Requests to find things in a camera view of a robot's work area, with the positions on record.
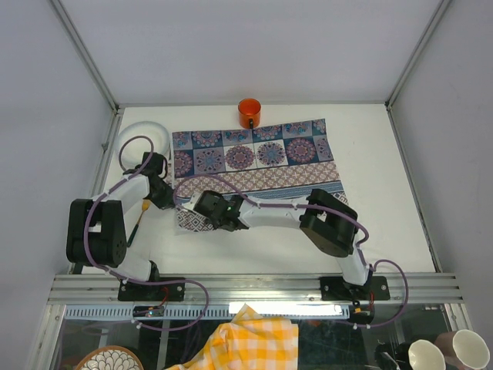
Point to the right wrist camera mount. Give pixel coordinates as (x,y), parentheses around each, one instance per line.
(191,203)

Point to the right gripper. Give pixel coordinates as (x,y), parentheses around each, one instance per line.
(214,222)

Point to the white blue-rimmed bowl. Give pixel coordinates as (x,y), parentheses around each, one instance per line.
(138,138)

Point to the white cable duct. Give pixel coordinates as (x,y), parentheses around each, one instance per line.
(128,312)

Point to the gold fork green handle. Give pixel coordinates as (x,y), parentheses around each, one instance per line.
(145,206)

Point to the brown white cup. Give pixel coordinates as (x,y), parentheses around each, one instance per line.
(464,349)

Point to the patterned brown plate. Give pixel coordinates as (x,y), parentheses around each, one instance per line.
(110,358)

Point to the aluminium mounting rail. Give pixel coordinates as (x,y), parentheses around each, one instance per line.
(390,288)

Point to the yellow checkered cloth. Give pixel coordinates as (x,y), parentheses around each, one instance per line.
(249,341)

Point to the orange mug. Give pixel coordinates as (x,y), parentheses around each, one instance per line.
(249,111)

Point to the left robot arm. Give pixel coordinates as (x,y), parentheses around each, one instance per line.
(97,236)

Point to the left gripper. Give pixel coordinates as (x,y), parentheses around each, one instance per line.
(166,202)

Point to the patterned placemat cloth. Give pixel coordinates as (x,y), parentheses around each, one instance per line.
(280,161)

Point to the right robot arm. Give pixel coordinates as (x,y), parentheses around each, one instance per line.
(327,222)

